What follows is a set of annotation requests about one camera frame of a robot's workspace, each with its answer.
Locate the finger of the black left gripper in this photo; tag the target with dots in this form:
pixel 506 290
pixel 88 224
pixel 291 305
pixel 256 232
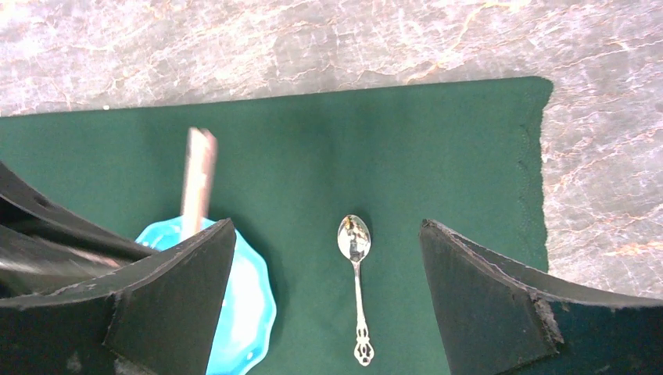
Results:
pixel 45 247

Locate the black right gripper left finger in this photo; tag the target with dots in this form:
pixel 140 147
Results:
pixel 155 316

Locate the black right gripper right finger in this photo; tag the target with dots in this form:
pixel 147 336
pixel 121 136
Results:
pixel 498 316

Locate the silver spoon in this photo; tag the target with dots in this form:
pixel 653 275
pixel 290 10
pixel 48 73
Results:
pixel 354 242

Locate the black handled knife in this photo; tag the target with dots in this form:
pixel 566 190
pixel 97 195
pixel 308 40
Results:
pixel 200 162

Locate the dark green cloth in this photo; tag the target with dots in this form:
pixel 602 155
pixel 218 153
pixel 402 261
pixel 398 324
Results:
pixel 291 168

